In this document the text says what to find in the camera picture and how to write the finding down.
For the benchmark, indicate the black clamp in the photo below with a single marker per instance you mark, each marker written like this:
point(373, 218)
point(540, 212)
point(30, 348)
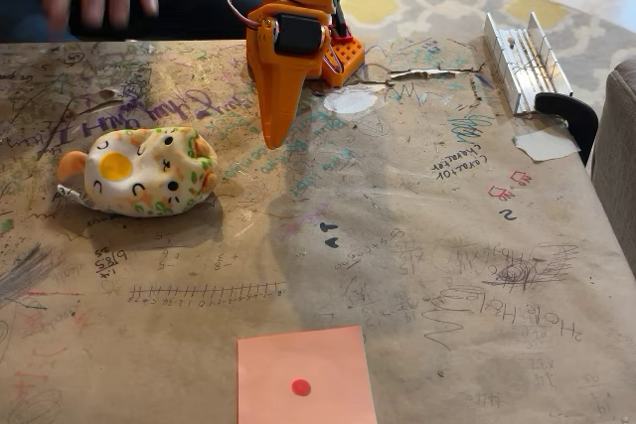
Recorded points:
point(576, 116)

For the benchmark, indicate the grey sofa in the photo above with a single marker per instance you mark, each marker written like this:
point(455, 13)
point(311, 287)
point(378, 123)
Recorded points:
point(616, 156)

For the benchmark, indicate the small red round object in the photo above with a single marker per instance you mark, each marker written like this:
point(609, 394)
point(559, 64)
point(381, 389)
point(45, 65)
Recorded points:
point(300, 387)

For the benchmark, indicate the brown scribbled paper table cover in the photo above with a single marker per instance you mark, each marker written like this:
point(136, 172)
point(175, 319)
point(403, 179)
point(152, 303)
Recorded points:
point(397, 245)

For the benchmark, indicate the grey yellow patterned rug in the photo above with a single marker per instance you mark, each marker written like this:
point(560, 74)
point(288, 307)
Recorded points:
point(427, 2)

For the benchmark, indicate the pink sticky note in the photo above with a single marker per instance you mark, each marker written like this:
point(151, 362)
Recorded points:
point(318, 359)

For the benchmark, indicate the white patterned plush toy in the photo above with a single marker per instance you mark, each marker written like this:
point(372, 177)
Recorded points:
point(149, 176)

